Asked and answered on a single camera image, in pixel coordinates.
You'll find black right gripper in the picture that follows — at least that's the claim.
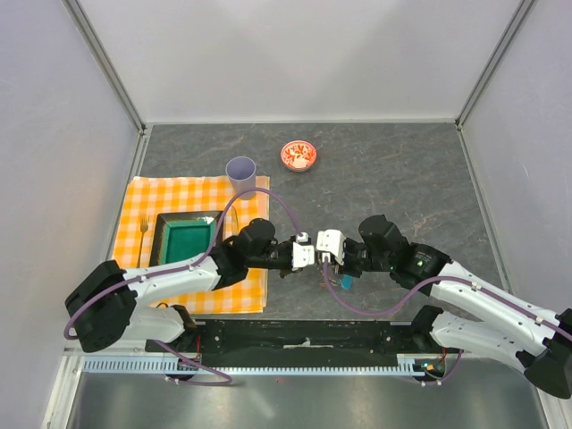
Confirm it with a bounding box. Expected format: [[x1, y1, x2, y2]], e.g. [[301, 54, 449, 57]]
[[324, 238, 392, 278]]

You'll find blue keyring handle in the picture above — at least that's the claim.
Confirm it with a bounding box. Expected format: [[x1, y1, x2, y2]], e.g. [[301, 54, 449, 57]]
[[340, 274, 353, 290]]

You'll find metal chain keyring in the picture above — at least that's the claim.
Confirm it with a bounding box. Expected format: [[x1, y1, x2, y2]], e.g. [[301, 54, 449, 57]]
[[318, 266, 332, 289]]

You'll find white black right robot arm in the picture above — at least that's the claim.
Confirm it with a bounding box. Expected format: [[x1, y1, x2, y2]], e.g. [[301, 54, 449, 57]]
[[317, 215, 571, 400]]

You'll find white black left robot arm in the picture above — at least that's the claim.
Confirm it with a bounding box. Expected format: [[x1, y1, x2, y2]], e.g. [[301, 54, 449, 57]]
[[64, 218, 315, 353]]

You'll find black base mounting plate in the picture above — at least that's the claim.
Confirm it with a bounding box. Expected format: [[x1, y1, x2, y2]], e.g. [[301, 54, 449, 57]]
[[168, 319, 442, 357]]

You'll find lilac plastic cup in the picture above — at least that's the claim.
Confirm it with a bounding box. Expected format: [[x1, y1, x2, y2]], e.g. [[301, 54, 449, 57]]
[[225, 156, 257, 200]]

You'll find red patterned ceramic bowl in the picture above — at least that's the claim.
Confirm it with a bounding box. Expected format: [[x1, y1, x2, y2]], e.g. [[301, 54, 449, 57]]
[[280, 140, 317, 172]]

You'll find black teal square plate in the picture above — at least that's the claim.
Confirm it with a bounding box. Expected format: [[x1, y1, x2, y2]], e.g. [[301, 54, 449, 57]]
[[148, 211, 223, 266]]

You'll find silver fork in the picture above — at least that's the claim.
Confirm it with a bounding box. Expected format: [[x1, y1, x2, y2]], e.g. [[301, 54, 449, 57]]
[[136, 214, 149, 268]]

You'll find orange checkered cloth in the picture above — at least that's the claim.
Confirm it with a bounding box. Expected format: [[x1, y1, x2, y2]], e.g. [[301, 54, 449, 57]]
[[113, 176, 268, 315]]

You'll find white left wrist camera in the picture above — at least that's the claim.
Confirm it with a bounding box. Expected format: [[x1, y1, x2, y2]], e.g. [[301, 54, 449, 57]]
[[291, 232, 315, 272]]

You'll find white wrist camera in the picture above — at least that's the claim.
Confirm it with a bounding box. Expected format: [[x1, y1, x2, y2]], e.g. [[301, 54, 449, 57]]
[[315, 229, 346, 265], [291, 232, 315, 272]]

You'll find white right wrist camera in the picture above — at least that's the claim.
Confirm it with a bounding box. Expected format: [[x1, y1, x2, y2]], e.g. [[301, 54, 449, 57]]
[[315, 229, 346, 265]]

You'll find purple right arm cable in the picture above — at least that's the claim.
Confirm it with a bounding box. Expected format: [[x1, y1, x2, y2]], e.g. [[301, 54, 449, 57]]
[[322, 260, 572, 388]]

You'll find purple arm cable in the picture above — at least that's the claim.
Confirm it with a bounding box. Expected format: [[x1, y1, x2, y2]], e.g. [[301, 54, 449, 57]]
[[64, 187, 309, 386], [322, 260, 572, 388]]

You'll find black handled knife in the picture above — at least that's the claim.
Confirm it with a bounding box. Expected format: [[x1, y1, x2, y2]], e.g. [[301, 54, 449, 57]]
[[231, 206, 240, 235]]

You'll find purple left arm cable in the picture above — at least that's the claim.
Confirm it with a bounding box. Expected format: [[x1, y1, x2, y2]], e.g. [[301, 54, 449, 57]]
[[64, 187, 309, 386]]

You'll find grey cable duct rail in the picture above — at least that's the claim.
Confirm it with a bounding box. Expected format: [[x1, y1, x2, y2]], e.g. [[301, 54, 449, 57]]
[[81, 354, 433, 376]]

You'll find aluminium corner frame post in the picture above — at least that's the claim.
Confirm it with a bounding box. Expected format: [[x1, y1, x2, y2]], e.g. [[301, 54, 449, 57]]
[[455, 0, 537, 131]]

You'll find left aluminium frame post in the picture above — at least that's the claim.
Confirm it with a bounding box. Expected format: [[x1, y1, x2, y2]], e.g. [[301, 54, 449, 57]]
[[62, 0, 147, 135]]

